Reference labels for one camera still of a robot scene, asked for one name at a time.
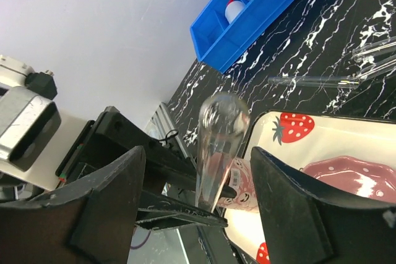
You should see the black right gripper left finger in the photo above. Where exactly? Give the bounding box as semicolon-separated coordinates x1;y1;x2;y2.
1;147;146;263

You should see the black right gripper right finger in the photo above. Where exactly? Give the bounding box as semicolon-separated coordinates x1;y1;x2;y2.
250;147;395;263

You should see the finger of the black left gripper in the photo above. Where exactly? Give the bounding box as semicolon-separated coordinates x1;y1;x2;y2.
136;190;228;231

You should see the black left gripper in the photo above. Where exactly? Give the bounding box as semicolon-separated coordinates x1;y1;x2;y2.
55;106;239;200

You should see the clear glass test tube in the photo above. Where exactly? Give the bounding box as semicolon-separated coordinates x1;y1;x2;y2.
352;36;395;62
268;76;361;90
356;55;395;80
195;93;250;212

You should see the wash bottle with red cap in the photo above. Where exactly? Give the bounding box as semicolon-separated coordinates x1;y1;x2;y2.
225;0;246;24

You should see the pink ghost pattern mug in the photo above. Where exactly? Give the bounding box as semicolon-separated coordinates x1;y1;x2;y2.
217;158;259;213

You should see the strawberry pattern white tray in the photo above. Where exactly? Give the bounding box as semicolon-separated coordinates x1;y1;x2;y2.
225;111;395;263

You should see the pink polka dot plate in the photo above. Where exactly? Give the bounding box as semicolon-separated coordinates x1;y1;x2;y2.
301;156;395;203

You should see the blue plastic compartment bin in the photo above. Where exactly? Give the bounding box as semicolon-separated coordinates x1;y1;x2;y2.
190;0;294;73

